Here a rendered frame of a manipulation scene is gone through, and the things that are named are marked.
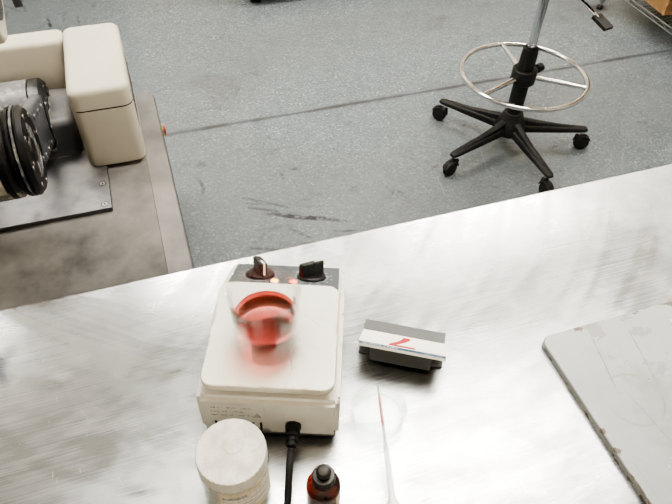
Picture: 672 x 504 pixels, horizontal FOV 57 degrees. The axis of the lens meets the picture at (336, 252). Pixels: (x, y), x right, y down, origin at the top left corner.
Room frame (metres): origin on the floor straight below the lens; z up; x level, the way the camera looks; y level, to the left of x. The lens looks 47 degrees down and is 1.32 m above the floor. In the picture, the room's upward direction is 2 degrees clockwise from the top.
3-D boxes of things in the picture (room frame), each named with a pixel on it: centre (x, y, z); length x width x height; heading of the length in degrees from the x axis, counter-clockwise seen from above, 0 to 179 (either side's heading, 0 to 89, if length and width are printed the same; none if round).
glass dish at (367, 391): (0.30, -0.05, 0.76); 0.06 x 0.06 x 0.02
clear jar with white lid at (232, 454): (0.23, 0.08, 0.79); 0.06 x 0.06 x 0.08
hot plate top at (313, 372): (0.34, 0.06, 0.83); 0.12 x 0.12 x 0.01; 89
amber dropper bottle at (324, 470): (0.22, 0.00, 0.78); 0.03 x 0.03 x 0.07
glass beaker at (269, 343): (0.32, 0.06, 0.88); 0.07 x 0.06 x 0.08; 157
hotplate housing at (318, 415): (0.37, 0.06, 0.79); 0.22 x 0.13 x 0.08; 179
